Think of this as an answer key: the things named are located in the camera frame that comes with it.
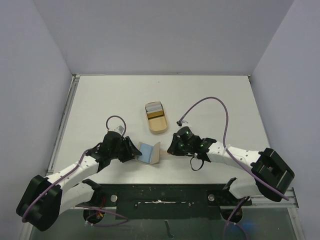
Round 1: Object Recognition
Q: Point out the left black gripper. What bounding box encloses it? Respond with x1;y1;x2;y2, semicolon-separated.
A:
110;136;141;163

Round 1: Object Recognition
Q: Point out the beige leather card holder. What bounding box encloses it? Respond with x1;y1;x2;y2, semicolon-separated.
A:
135;142;168;165

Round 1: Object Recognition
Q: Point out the stack of credit cards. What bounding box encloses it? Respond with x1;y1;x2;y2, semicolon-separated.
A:
145;101;163;113

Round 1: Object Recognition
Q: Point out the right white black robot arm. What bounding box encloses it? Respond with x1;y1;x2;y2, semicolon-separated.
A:
167;126;295;205

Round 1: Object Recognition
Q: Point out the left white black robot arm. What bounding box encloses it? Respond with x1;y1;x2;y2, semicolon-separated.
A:
16;131;142;231

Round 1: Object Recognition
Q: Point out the tan oval wooden tray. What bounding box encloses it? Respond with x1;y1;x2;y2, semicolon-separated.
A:
145;105;168;135

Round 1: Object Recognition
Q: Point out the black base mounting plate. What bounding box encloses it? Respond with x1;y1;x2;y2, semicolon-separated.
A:
83;184;243;223

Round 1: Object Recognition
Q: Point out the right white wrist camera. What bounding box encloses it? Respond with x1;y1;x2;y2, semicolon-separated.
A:
176;120;190;128

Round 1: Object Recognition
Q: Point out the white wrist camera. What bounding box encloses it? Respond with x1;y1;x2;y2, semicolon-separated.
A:
176;120;190;128
113;125;126;135

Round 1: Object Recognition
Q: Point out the short black cable loop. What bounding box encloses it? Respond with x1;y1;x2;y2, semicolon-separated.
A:
189;154;205;172

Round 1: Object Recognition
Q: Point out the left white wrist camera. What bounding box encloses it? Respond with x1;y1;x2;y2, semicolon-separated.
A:
113;125;126;135

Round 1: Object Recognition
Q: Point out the aluminium extrusion rail left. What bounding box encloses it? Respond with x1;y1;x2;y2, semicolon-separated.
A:
46;74;80;174

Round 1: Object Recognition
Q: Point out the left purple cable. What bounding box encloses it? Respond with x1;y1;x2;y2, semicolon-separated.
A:
21;115;130;228

